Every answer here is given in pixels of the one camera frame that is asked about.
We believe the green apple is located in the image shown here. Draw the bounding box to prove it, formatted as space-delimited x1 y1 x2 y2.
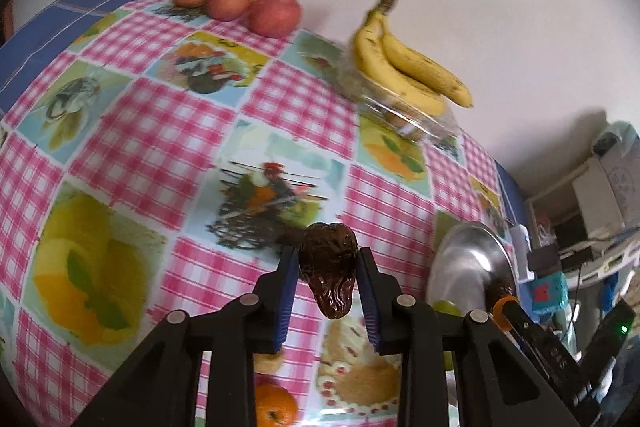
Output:
432 299 464 317

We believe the large dark brown avocado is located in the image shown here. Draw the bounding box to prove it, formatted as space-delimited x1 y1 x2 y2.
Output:
485 277 515 311

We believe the small yellow-green fruit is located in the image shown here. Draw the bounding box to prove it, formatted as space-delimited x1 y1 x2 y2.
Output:
253 350 285 375

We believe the orange tangerine bottom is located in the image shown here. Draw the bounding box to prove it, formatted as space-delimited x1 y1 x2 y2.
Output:
255 384 298 427

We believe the orange tangerine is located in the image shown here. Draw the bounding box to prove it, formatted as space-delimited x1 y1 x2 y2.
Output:
491 295 518 331
255 384 298 427

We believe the dark wrinkled fruit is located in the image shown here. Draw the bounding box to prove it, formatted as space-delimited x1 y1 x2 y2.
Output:
298 222 358 320

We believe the orange tangerine top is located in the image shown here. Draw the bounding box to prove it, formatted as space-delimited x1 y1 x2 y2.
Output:
491 295 518 331

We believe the teal toy box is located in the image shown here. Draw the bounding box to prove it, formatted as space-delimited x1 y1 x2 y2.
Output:
527 271 568 320

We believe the black power adapter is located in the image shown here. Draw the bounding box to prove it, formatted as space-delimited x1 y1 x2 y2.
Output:
527 243 562 279

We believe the large steel plate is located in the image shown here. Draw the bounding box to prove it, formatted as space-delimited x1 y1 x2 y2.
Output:
426 222 518 315

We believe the white power strip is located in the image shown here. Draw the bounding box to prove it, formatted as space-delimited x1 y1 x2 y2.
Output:
510 225 535 283

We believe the checkered fruit-print tablecloth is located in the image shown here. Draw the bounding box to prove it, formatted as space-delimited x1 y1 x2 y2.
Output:
1 0 506 426

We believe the clear plastic fruit tray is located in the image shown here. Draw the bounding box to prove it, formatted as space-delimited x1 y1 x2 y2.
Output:
334 51 460 143

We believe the upper yellow banana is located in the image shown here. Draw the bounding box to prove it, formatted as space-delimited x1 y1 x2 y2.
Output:
376 0 474 108

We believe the yellow banana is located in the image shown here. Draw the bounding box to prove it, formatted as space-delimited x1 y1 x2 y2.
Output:
376 0 474 108
352 9 446 117

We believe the lower yellow banana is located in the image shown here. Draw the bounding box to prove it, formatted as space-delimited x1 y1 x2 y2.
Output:
352 9 446 117

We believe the right red apple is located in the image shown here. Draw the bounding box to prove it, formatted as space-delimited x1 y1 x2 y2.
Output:
247 0 303 39

